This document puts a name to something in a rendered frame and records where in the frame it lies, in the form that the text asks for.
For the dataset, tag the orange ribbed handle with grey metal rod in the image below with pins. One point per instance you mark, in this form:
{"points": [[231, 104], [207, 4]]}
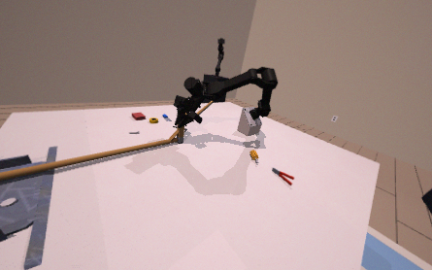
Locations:
{"points": [[254, 155]]}

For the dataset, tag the red-handled pliers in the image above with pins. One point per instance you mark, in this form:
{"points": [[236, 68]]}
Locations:
{"points": [[282, 174]]}

